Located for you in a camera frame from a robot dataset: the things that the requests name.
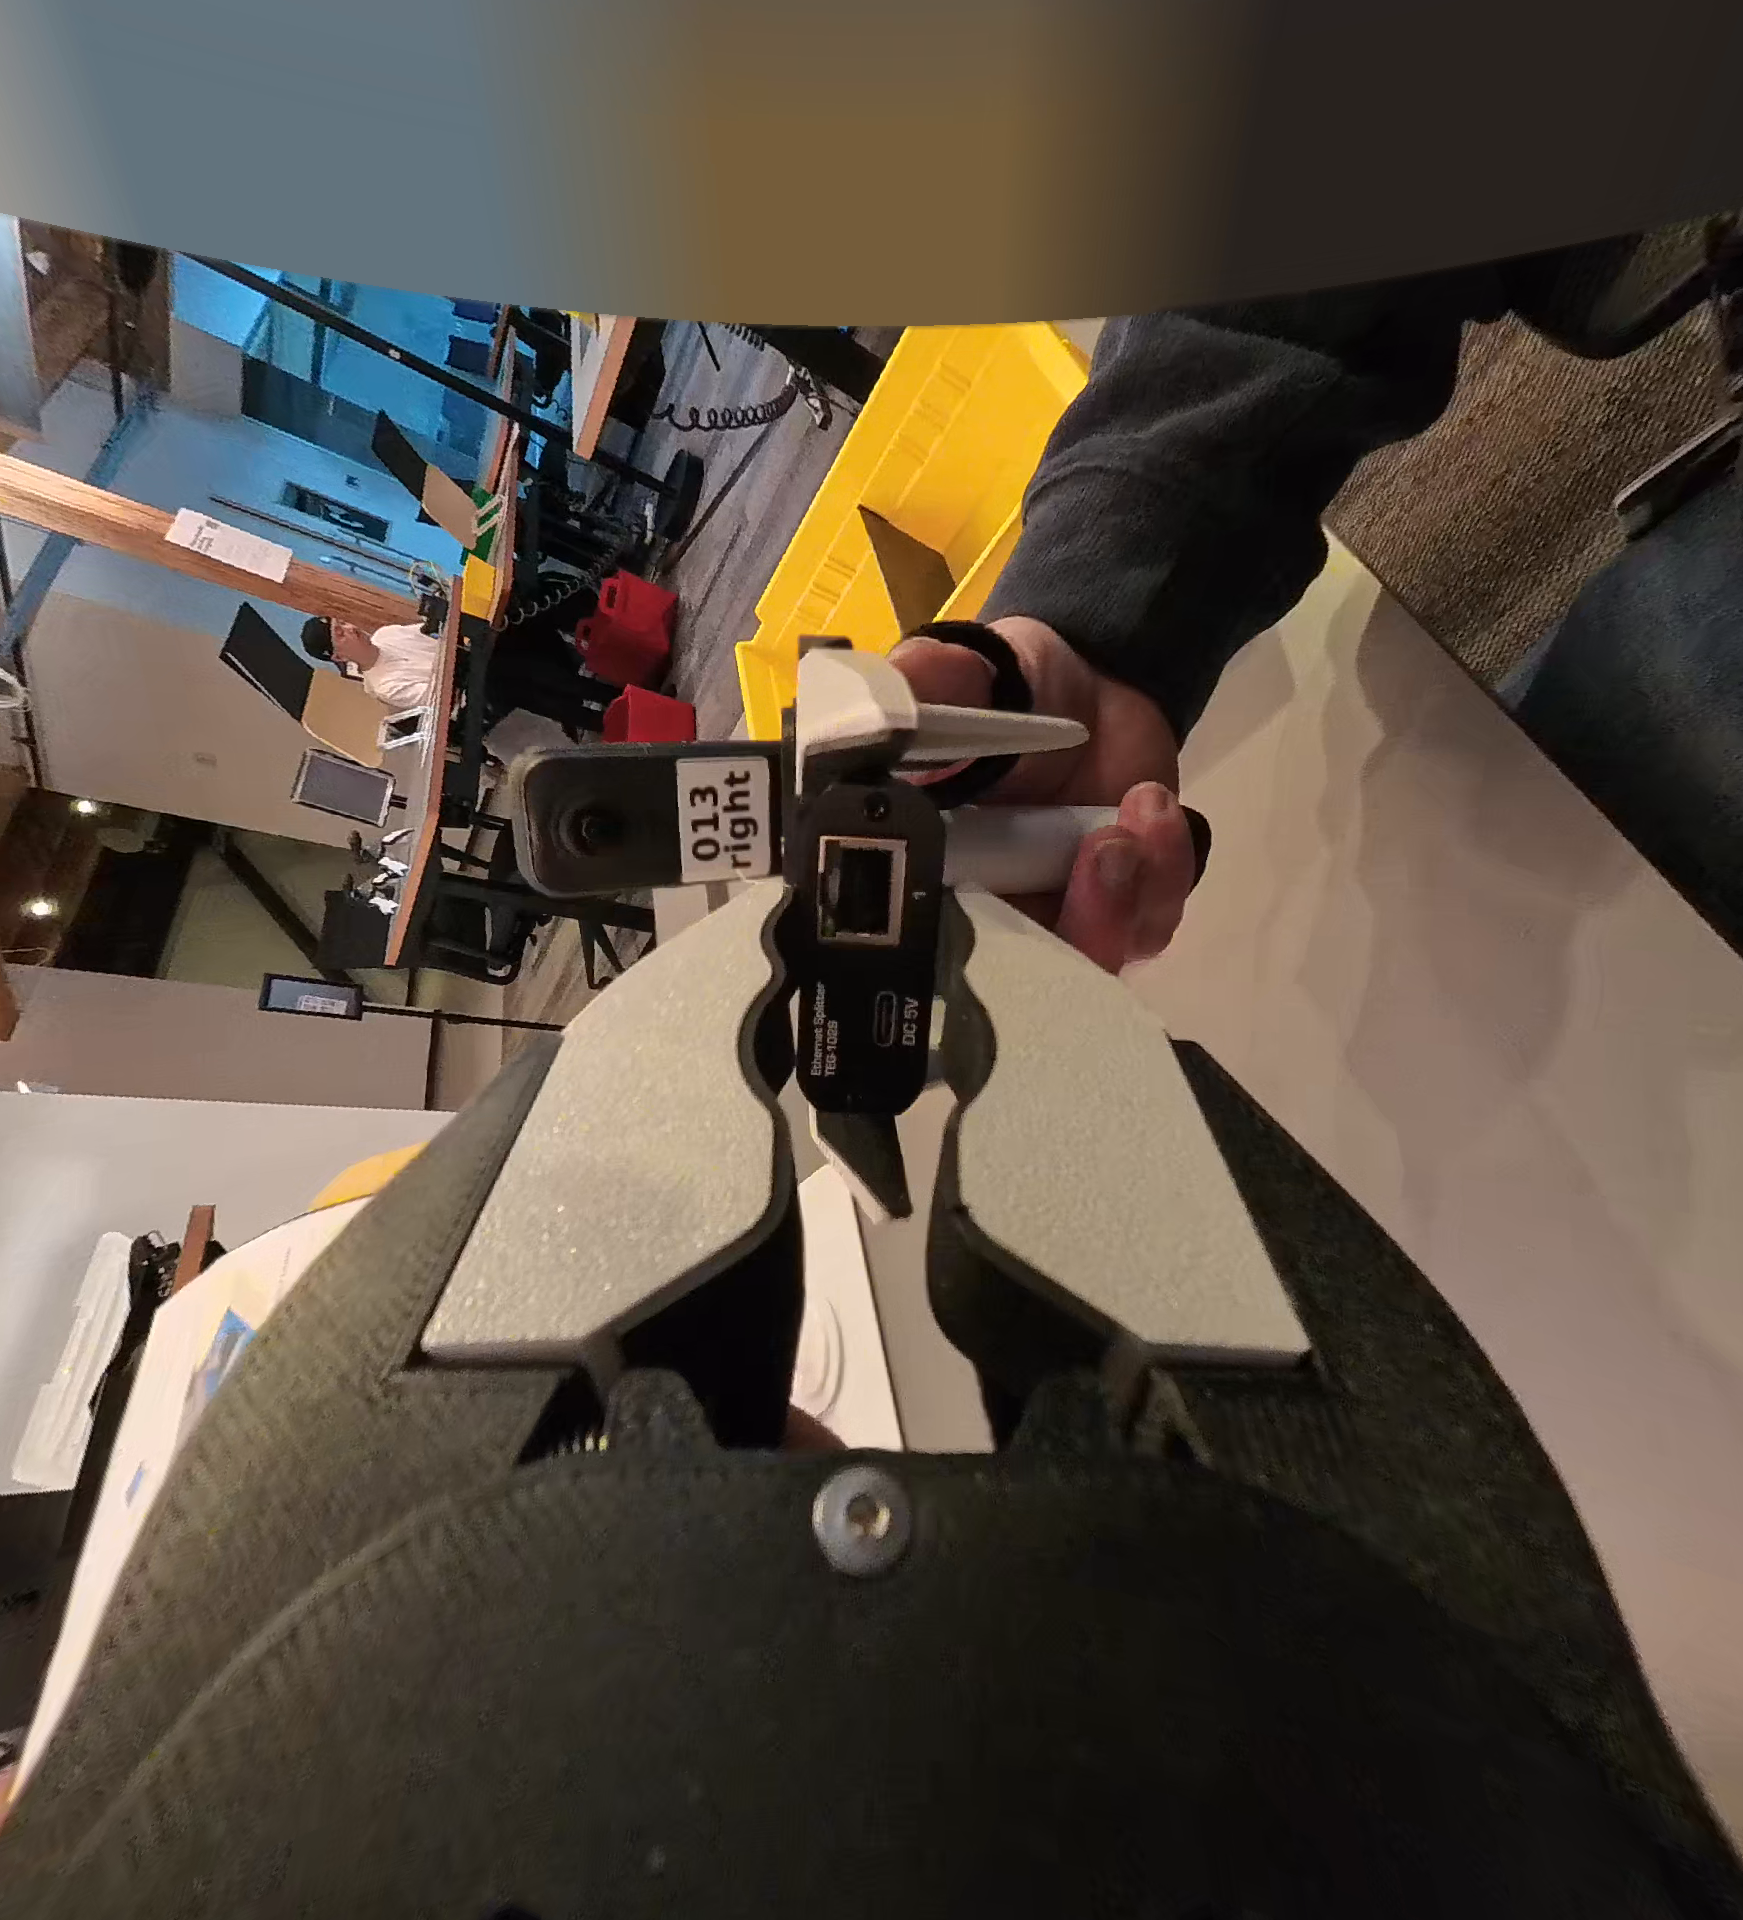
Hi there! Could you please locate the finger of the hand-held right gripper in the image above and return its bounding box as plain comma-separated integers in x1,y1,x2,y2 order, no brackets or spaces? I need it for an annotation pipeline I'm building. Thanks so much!
786,636,921,790
807,1107,916,1227

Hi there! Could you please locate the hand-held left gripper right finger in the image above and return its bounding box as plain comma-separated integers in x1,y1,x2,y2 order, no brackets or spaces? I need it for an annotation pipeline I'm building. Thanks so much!
928,886,1317,1370

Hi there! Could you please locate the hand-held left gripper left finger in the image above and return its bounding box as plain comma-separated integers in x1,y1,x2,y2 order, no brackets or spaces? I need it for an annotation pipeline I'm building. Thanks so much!
418,877,801,1370

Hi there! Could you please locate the black ethernet splitter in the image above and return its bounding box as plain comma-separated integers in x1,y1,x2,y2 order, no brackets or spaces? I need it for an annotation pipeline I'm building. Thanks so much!
805,778,949,1116

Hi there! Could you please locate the yellow divided storage bin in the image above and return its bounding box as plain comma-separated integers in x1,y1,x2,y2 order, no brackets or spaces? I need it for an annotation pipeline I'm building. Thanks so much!
730,321,1100,748

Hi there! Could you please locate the person's right forearm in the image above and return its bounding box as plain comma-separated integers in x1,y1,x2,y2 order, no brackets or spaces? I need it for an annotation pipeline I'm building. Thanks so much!
1017,308,1475,748

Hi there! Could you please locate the person's right hand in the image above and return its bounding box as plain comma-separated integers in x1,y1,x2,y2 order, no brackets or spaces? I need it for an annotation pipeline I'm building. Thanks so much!
893,612,1212,980

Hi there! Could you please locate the long wooden desk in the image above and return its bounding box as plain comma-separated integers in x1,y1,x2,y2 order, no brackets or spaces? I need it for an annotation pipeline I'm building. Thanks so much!
382,308,524,969

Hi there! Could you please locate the wooden clipboard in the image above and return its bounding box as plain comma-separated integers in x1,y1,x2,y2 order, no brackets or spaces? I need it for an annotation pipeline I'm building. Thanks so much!
303,1142,435,1212

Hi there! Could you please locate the white paper notice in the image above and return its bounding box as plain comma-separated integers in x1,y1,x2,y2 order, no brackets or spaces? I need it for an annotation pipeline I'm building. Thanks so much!
163,505,291,582

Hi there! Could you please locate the printed instruction sheet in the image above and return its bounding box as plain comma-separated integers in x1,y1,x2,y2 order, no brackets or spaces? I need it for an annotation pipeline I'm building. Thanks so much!
11,1192,430,1780

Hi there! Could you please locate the wooden beam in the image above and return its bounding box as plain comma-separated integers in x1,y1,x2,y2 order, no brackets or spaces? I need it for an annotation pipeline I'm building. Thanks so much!
0,417,425,621

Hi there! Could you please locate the coiled black cable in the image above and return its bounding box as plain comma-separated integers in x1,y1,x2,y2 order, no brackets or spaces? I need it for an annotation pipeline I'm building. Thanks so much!
658,371,801,439

